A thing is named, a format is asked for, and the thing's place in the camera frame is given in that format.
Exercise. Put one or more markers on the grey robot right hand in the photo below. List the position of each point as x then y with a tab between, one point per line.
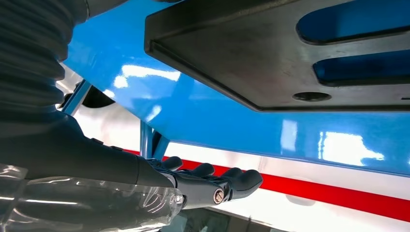
80	166

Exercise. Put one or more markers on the blue metal shelf rack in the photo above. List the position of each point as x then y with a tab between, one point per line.
192	105

